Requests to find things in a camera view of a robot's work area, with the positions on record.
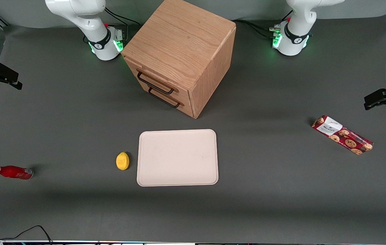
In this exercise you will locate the oak wooden drawer cabinet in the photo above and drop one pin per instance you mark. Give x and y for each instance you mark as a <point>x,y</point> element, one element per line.
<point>182,37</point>

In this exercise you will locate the red soda bottle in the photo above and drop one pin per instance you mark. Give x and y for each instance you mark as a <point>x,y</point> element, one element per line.
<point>11,172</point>

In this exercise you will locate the beige rectangular tray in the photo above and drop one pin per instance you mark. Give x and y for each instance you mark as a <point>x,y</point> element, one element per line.
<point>179,158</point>

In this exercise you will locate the dark grey table mat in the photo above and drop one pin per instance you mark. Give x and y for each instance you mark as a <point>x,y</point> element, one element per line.
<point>281,204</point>

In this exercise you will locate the red cookie box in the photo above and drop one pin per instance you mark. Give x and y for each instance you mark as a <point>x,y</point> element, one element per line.
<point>344,136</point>

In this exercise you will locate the yellow lemon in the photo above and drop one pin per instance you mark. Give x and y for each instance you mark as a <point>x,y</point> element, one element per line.
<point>122,161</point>

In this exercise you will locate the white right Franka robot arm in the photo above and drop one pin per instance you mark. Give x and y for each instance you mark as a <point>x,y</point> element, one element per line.
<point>87,17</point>

